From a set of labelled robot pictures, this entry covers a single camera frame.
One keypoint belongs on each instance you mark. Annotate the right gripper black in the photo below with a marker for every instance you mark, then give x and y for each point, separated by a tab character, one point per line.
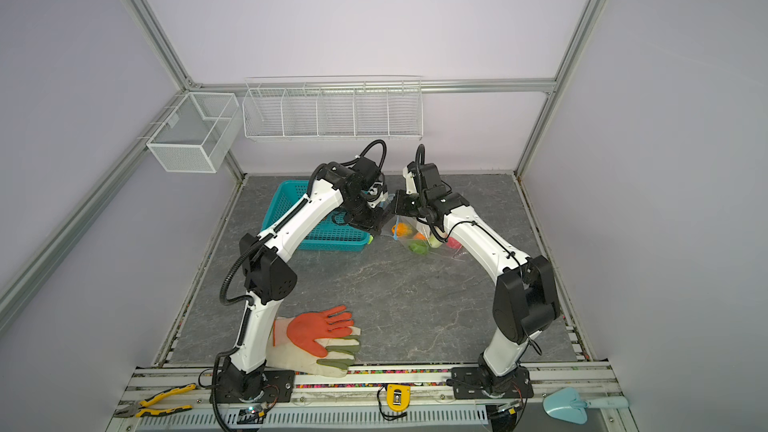
400	202

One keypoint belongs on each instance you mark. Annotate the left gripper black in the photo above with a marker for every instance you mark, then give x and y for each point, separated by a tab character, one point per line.
379	213

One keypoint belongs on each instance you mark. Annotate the clear zip top bag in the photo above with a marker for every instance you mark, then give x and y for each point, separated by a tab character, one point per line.
420	225

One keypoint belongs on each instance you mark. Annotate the teal plastic basket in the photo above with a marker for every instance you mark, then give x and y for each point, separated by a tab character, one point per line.
307	219

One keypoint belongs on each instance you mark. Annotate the yellow green toy corn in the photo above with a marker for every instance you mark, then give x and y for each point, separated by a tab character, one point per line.
403	230

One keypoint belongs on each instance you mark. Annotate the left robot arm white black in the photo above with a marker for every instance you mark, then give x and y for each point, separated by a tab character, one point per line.
262	278

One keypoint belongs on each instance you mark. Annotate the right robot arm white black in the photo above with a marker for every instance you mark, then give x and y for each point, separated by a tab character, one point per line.
525	299

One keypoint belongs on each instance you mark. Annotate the green striped work glove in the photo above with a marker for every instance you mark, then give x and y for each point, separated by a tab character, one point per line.
340	353

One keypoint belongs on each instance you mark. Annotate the white mesh box basket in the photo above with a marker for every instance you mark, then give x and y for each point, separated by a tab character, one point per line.
198	133

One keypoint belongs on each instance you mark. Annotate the yellow tape measure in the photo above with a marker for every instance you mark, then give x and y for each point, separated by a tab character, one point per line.
393	401

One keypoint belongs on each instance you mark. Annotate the teal plastic scoop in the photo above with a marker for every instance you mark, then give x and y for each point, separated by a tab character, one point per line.
569	406

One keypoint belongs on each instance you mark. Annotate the yellow black pliers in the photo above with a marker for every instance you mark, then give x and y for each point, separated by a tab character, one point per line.
146	407

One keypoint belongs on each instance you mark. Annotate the white wire shelf basket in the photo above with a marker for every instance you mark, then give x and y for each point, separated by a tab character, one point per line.
333	107

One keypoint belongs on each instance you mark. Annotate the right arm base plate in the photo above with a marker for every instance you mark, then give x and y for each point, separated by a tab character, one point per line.
478	382

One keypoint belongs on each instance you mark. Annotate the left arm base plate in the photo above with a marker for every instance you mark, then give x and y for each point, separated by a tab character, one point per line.
232	386

